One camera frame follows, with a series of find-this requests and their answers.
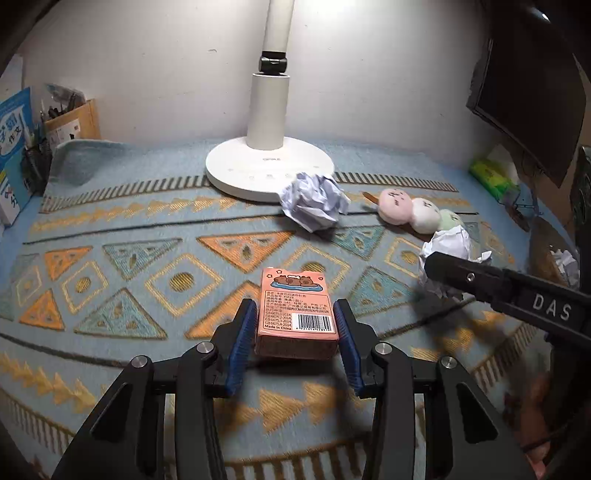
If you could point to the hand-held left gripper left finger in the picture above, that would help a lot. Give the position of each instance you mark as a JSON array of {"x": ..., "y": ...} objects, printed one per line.
[{"x": 240, "y": 350}]

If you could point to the three-ball dango plush skewer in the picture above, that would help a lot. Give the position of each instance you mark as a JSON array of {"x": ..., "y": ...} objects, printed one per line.
[{"x": 397, "y": 205}]

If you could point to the black monitor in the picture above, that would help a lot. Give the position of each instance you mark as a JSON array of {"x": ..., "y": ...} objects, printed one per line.
[{"x": 526, "y": 92}]

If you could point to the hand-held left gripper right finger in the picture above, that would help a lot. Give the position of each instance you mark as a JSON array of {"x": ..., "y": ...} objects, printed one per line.
[{"x": 348, "y": 350}]

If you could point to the blue patterned woven mat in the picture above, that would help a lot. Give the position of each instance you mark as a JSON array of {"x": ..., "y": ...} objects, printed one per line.
[{"x": 138, "y": 323}]

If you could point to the illustrated picture card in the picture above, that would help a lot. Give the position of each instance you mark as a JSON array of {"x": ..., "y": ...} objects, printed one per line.
[{"x": 62, "y": 94}]

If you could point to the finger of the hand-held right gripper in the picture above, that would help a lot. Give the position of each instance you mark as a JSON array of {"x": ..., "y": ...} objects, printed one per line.
[{"x": 461, "y": 274}]

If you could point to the black mesh pen holder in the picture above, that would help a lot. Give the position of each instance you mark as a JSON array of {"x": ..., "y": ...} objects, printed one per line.
[{"x": 34, "y": 170}]

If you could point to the green tissue pack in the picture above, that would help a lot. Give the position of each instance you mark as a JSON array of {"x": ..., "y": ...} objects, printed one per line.
[{"x": 491, "y": 177}]

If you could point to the white desk lamp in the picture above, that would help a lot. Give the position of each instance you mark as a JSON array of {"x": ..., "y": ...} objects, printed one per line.
[{"x": 268, "y": 115}]

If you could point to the pink card box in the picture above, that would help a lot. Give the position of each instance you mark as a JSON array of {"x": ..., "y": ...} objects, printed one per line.
[{"x": 295, "y": 295}]

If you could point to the blue workbook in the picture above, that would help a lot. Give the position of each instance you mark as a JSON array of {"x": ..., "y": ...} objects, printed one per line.
[{"x": 14, "y": 138}]

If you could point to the brown cardboard box with papers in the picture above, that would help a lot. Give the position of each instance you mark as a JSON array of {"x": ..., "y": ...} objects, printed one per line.
[{"x": 76, "y": 124}]

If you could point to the brown bag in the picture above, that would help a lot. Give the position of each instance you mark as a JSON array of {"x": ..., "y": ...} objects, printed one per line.
[{"x": 545, "y": 249}]

